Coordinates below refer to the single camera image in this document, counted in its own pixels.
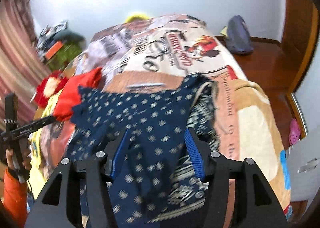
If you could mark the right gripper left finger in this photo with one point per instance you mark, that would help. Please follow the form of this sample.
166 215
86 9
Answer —
59 204

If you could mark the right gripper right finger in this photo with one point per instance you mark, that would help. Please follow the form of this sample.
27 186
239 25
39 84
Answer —
254 202

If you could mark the navy patterned zip cardigan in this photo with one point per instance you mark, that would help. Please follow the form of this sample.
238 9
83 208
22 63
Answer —
157 184

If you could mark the orange sleeved left forearm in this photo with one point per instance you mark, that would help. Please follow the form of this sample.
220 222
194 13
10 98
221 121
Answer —
15 198

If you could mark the person left hand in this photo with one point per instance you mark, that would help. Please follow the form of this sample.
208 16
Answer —
26 159

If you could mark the yellow garment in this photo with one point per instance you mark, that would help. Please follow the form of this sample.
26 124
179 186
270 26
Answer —
37 180

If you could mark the red plush toy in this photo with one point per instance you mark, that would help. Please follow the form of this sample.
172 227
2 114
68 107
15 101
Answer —
49 86

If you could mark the red folded garment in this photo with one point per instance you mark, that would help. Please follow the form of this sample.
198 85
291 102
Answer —
70 96

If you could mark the striped pink curtain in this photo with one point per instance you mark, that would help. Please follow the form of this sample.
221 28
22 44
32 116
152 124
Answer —
21 69

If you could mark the pink slipper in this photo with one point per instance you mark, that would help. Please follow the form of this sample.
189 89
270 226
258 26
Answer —
294 132

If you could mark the orange box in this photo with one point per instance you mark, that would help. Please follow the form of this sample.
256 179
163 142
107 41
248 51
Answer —
52 51

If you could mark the clutter pile on box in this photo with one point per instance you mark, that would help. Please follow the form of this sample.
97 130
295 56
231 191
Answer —
46 38

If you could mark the grey green pillow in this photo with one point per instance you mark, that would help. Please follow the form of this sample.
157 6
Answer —
68 36

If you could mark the wooden door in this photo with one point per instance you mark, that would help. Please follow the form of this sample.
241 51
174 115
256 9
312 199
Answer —
300 35

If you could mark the grey backpack on floor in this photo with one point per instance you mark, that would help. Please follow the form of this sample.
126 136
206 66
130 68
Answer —
238 39

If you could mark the printed patchwork bed cover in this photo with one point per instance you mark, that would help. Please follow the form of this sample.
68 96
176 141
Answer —
169 47

